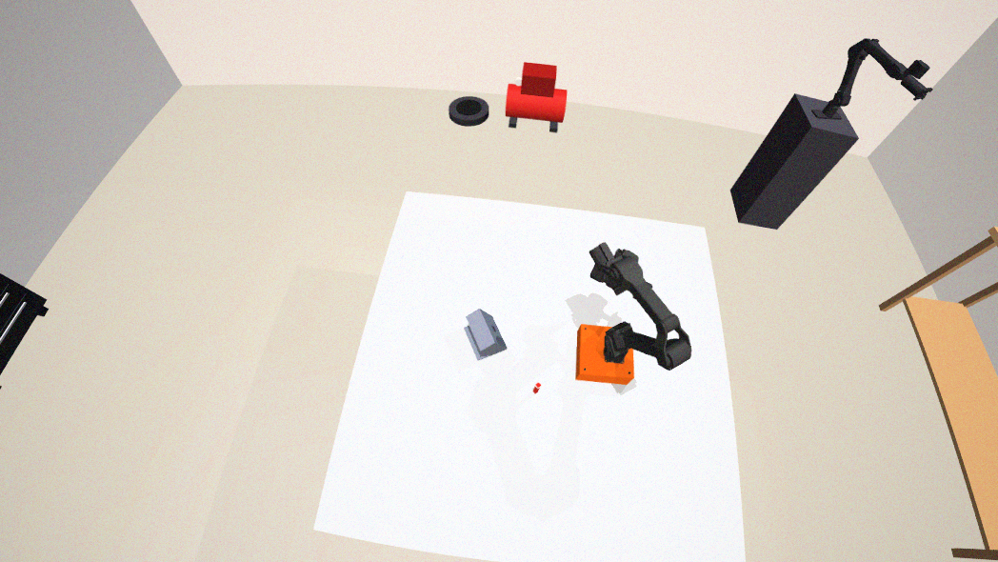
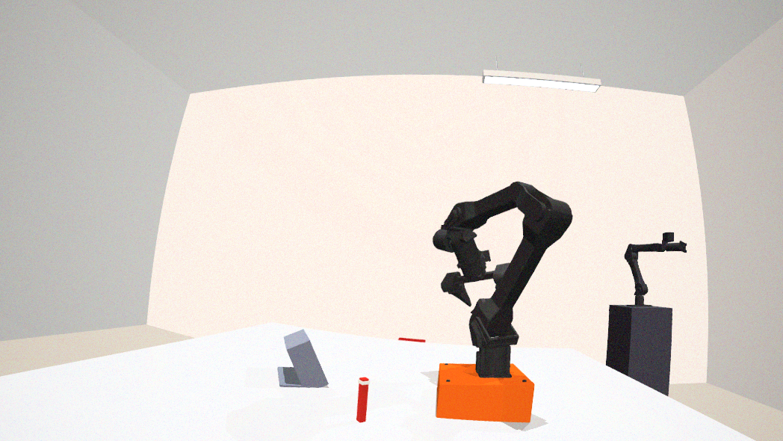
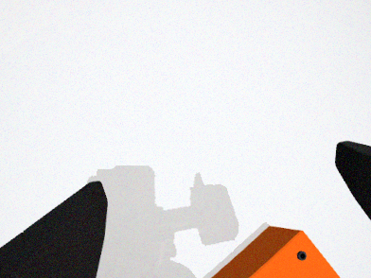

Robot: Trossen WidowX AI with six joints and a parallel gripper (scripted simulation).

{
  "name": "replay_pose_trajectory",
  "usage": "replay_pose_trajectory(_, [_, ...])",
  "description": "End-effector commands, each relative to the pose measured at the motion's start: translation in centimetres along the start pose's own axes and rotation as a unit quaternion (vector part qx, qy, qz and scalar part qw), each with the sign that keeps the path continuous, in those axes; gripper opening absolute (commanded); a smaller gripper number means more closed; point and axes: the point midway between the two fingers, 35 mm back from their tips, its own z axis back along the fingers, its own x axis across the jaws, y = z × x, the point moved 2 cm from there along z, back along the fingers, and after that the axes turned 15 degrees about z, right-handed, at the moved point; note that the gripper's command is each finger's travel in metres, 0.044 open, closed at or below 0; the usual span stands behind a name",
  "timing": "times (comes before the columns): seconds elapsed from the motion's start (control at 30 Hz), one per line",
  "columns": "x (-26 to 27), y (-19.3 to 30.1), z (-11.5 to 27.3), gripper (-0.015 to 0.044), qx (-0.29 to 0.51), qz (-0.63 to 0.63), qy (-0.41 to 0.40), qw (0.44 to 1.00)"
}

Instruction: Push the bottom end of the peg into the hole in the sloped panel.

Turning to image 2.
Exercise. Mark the red peg with white band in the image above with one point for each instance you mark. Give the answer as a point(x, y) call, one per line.
point(362, 399)

